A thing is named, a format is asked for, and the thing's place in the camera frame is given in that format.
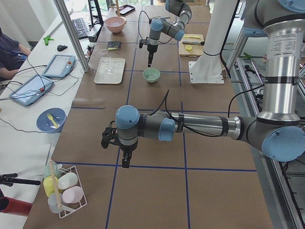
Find white wire cup rack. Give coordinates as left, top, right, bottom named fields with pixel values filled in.
left=48, top=160, right=87, bottom=219

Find yellow plastic knife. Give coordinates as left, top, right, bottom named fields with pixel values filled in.
left=183, top=35, right=201, bottom=39

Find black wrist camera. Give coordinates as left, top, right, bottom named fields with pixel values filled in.
left=139, top=39, right=147, bottom=49
left=101, top=121, right=119, bottom=149

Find red cylinder bottle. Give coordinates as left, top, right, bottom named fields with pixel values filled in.
left=0, top=197, right=32, bottom=216

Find far teach pendant tablet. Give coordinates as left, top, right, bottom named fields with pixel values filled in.
left=42, top=54, right=76, bottom=79

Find ice cubes in green bowl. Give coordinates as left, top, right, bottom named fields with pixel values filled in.
left=147, top=73, right=158, bottom=80

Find near teach pendant tablet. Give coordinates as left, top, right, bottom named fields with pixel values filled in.
left=9, top=74, right=54, bottom=106

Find black keyboard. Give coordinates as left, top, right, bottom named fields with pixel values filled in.
left=72, top=18, right=90, bottom=39

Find green plastic clamp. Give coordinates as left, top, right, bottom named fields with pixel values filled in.
left=43, top=35, right=54, bottom=46

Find cream serving tray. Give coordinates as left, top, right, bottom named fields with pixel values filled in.
left=93, top=57, right=125, bottom=84

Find pink plastic cup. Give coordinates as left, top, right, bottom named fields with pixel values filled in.
left=62, top=186, right=83, bottom=204

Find green plastic cup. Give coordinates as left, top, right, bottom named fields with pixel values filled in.
left=43, top=162, right=62, bottom=179

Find blue bowl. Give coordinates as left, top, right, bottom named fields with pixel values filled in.
left=36, top=107, right=66, bottom=134

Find yellow plastic cup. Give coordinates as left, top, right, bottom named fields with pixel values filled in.
left=43, top=176, right=55, bottom=197

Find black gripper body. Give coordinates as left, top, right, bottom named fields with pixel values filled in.
left=120, top=144, right=137, bottom=159
left=147, top=44, right=158, bottom=57

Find wooden cutting board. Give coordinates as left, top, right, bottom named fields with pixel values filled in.
left=179, top=34, right=204, bottom=56

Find lemon half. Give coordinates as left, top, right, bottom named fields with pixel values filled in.
left=185, top=45, right=193, bottom=51

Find seated person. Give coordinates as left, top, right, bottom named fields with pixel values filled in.
left=0, top=30, right=31, bottom=81

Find teach pendant tablet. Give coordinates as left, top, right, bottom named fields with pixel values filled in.
left=9, top=74, right=54, bottom=106
left=42, top=54, right=76, bottom=79

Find pink bowl of ice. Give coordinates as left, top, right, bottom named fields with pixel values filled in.
left=105, top=16, right=127, bottom=33

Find black tripod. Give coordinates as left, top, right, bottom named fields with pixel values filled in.
left=0, top=173, right=41, bottom=187

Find yellow plastic fork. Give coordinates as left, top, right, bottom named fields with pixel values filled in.
left=47, top=113, right=59, bottom=128

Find black computer mouse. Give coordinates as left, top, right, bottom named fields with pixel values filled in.
left=57, top=44, right=68, bottom=52

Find white plastic cup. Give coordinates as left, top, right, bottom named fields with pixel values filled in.
left=57, top=172, right=78, bottom=189

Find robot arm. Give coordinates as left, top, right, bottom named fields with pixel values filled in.
left=115, top=0, right=305, bottom=168
left=139, top=0, right=192, bottom=67

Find wooden mug tree stand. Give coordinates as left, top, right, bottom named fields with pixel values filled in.
left=109, top=0, right=123, bottom=17

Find clear wine glass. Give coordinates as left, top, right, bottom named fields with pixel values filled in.
left=100, top=48, right=113, bottom=75

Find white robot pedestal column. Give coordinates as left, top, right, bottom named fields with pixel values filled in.
left=189, top=0, right=239, bottom=84

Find steel knife handle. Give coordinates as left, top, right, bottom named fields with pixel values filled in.
left=182, top=41, right=205, bottom=46

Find light green bowl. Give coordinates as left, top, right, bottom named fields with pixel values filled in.
left=142, top=68, right=160, bottom=83

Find aluminium frame post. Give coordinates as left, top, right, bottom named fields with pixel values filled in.
left=54, top=0, right=90, bottom=73

